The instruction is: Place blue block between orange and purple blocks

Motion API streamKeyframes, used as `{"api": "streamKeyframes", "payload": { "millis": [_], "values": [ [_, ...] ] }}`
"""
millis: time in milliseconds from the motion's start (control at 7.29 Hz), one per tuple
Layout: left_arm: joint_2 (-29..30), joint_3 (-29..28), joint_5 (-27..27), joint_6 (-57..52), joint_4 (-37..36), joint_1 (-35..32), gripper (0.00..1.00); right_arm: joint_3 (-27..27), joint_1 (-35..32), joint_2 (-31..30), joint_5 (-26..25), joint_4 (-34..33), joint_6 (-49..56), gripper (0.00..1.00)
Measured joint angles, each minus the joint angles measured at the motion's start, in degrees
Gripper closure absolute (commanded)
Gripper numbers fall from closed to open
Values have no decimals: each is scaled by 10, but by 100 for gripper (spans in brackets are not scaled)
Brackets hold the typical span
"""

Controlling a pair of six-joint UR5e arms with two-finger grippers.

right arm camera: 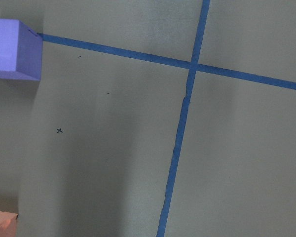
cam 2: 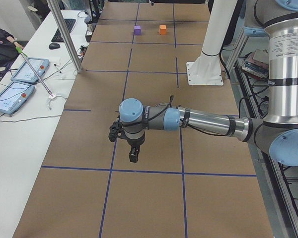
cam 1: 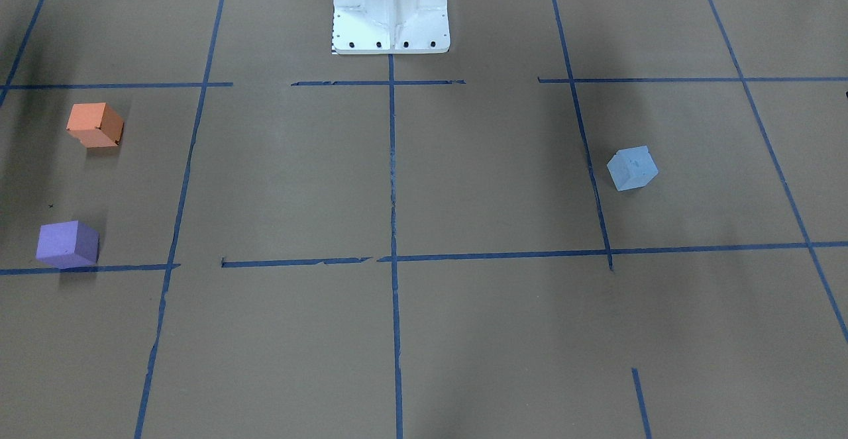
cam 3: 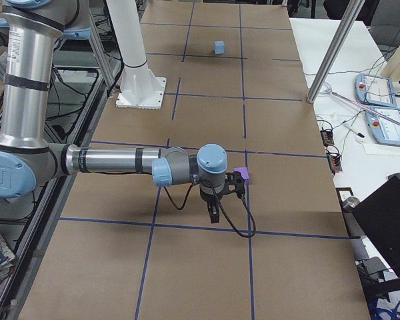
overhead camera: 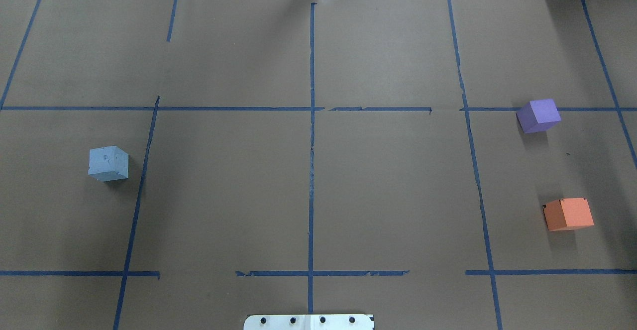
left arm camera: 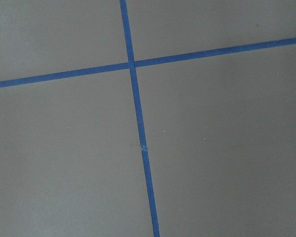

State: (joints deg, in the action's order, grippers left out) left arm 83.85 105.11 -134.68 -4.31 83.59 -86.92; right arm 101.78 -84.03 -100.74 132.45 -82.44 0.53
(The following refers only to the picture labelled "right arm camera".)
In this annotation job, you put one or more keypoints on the purple foam block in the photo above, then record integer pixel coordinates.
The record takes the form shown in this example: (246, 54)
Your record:
(20, 51)

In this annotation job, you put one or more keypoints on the orange foam block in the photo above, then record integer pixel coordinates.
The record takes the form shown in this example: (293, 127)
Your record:
(8, 224)

